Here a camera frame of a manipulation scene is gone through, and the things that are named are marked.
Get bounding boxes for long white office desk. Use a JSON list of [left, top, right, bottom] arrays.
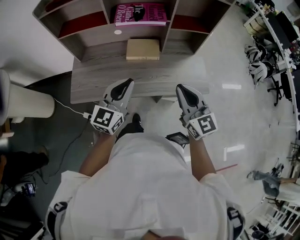
[[243, 0, 300, 132]]

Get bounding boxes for white mesh office chair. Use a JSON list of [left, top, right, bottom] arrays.
[[248, 61, 270, 85], [244, 44, 261, 62]]

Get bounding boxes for black computer monitor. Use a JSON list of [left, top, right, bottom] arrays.
[[267, 15, 292, 48], [276, 10, 300, 42]]

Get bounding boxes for white power cable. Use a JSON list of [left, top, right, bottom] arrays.
[[54, 98, 85, 116]]

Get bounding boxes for person's left forearm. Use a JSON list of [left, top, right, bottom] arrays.
[[78, 133, 118, 178]]

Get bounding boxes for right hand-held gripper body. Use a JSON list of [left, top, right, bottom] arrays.
[[179, 105, 219, 141]]

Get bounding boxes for red floor tape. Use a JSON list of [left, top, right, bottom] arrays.
[[215, 164, 238, 173]]

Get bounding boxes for person's white shirt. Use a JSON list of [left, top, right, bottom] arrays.
[[44, 133, 246, 240]]

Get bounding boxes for white fluted pedestal table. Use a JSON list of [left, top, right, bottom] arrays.
[[0, 68, 57, 124]]

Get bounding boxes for white equipment rack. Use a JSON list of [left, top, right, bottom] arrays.
[[247, 198, 300, 240]]

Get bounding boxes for pink book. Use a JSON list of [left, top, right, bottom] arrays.
[[114, 2, 168, 27]]

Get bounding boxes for person's right forearm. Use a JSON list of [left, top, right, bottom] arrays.
[[188, 135, 218, 183]]

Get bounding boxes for grey wooden desk with hutch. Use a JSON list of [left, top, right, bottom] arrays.
[[32, 0, 237, 105]]

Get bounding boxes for black office chair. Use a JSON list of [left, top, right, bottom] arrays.
[[267, 72, 294, 108]]

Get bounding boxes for person's left black shoe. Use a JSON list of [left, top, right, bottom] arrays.
[[132, 113, 144, 129]]

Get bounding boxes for tan cardboard box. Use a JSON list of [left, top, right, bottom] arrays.
[[126, 38, 161, 61]]

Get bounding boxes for black floor cable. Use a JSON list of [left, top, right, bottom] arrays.
[[30, 118, 91, 186]]

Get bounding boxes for person's black trousers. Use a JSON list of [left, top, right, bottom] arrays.
[[115, 122, 144, 143]]

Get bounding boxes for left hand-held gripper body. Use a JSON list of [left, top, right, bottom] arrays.
[[90, 100, 128, 136]]

